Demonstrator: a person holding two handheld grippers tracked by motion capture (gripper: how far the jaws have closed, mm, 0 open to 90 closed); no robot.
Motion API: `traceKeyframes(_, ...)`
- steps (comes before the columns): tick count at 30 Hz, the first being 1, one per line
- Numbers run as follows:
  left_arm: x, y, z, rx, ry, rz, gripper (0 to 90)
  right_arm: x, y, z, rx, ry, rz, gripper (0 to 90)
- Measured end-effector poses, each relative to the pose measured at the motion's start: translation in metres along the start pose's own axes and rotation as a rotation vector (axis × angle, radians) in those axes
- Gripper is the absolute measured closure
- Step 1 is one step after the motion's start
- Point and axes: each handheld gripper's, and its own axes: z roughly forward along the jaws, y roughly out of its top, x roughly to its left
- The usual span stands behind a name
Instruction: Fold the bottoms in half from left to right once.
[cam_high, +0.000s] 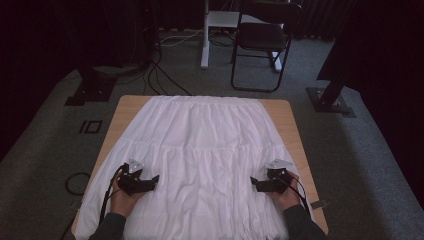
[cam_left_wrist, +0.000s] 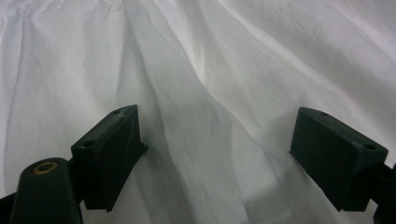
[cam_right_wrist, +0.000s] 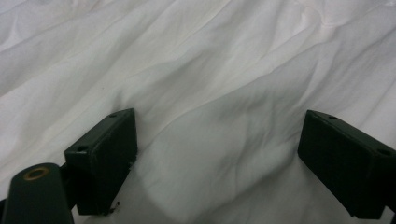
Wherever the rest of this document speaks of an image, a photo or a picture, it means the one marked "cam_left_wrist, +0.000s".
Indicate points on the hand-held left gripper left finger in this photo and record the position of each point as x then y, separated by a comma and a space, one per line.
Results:
107, 155

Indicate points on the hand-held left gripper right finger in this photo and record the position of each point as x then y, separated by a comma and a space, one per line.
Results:
336, 155

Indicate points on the white dress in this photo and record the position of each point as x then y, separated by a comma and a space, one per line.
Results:
199, 62

